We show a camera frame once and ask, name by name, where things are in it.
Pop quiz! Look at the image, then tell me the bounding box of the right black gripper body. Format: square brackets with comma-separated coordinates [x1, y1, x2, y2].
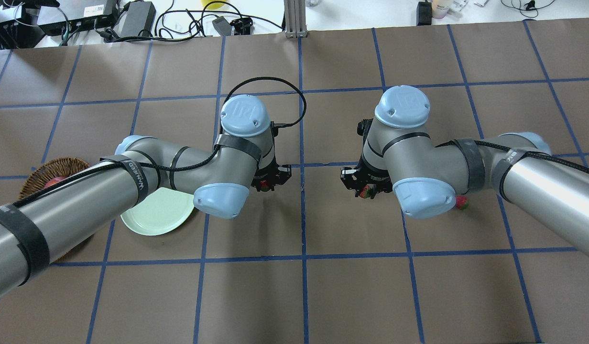
[340, 119, 393, 197]

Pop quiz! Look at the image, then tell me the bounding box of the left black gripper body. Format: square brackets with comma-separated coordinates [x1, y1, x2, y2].
[251, 122, 292, 191]

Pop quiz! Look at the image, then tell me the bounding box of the red strawberry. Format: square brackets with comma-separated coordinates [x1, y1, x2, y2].
[256, 180, 272, 192]
[358, 184, 376, 199]
[455, 194, 469, 210]

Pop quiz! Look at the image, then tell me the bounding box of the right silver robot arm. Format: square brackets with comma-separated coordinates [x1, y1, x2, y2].
[340, 85, 589, 257]

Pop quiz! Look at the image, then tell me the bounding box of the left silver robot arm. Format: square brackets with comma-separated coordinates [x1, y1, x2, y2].
[0, 95, 292, 298]

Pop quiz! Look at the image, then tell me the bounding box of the light green plate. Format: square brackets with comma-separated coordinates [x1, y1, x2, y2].
[120, 187, 195, 237]

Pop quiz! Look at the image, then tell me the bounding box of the black power adapter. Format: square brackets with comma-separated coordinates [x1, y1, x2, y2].
[415, 0, 433, 26]

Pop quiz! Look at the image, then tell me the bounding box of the white cup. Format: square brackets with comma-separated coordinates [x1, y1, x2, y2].
[430, 0, 453, 20]

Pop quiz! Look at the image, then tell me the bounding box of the black laptop charger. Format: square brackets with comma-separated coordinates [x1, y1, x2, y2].
[117, 1, 156, 37]

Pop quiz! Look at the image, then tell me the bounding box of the wicker fruit basket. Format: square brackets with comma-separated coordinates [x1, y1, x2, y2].
[18, 157, 90, 200]

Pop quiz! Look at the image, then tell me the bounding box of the red apple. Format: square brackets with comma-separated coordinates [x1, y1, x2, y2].
[43, 176, 67, 189]

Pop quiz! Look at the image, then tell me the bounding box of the aluminium frame post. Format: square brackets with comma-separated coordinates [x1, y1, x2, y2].
[284, 0, 308, 38]

